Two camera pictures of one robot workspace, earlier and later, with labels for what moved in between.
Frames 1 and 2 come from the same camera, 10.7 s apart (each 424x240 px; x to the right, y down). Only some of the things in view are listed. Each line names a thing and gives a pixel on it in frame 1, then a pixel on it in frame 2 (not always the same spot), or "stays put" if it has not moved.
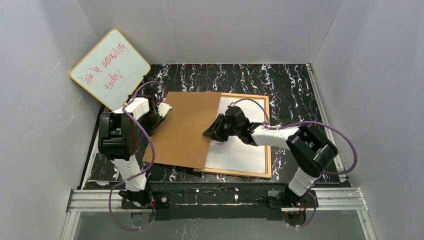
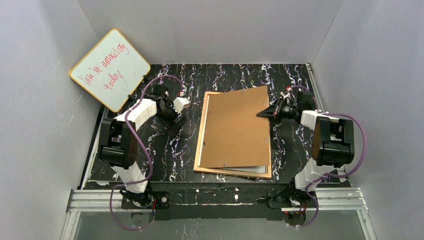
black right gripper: x=220 y=126 to x=276 y=110
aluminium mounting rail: x=85 y=200 stays put
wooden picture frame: x=268 y=174 to x=199 y=143
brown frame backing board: x=180 y=139 to x=234 y=135
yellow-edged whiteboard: x=111 y=70 stays put
